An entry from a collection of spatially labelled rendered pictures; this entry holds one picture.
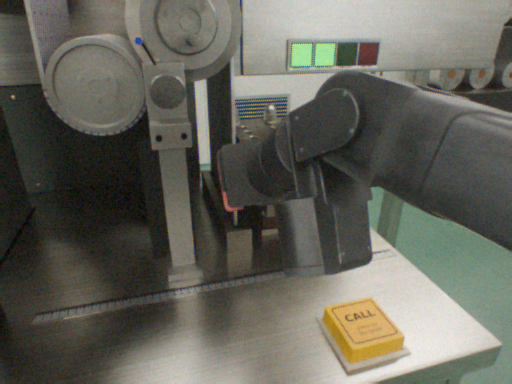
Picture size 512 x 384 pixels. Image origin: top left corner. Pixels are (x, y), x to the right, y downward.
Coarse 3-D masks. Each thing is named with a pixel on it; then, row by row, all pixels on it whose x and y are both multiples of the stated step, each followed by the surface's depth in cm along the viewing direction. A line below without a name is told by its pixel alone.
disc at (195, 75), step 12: (132, 0) 42; (228, 0) 45; (132, 12) 42; (156, 12) 43; (240, 12) 46; (132, 24) 43; (156, 24) 44; (240, 24) 46; (132, 36) 43; (228, 48) 47; (144, 60) 45; (156, 60) 45; (216, 60) 47; (228, 60) 48; (192, 72) 47; (204, 72) 48; (216, 72) 48
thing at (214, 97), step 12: (228, 72) 50; (216, 84) 61; (228, 84) 51; (216, 96) 62; (228, 96) 52; (216, 108) 63; (228, 108) 53; (216, 120) 65; (228, 120) 54; (216, 132) 66; (228, 132) 55; (216, 144) 68; (228, 144) 56
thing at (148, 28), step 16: (144, 0) 41; (224, 0) 44; (144, 16) 42; (224, 16) 45; (144, 32) 43; (224, 32) 45; (160, 48) 44; (208, 48) 46; (224, 48) 46; (192, 64) 46; (208, 64) 46
